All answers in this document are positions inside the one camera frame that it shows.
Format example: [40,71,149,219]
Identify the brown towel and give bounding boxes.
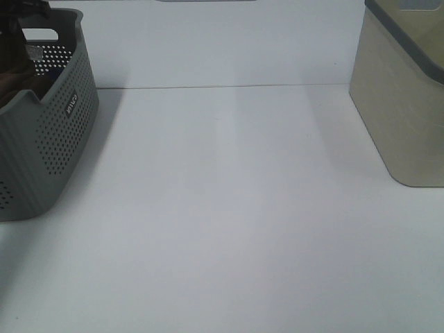
[1,33,53,107]

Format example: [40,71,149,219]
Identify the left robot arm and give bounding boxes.
[1,0,51,38]

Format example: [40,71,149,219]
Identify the grey perforated plastic basket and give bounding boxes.
[1,8,99,221]

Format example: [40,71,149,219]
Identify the blue cloth in basket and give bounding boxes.
[46,71,59,81]

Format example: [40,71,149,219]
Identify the beige basket with grey rim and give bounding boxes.
[349,1,443,187]

